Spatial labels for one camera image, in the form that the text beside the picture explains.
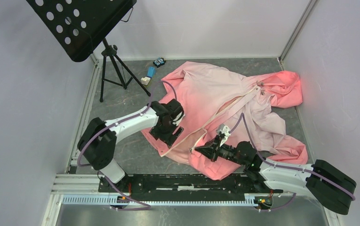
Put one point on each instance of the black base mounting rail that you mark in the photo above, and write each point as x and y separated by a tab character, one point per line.
190	187

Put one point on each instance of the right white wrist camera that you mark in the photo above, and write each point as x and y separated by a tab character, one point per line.
223	133

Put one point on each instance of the pink zip-up jacket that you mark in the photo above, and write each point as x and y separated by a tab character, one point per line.
211	96

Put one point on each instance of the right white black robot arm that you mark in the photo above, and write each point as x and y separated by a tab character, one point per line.
321	180

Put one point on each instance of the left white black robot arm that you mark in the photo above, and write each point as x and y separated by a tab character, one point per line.
97	143

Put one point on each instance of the blue block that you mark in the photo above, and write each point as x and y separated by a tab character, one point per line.
151	71

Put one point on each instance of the cream white block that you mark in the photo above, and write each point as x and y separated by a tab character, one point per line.
145	80

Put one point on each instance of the small black blue toy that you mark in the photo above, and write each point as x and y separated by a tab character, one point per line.
160	61

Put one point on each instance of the black perforated music stand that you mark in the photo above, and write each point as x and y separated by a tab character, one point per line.
81	25

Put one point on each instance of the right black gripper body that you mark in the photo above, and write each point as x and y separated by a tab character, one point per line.
225	151

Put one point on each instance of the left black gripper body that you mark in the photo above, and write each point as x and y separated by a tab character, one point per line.
164	133

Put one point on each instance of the white toothed cable duct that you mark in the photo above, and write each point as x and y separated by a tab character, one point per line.
118	200

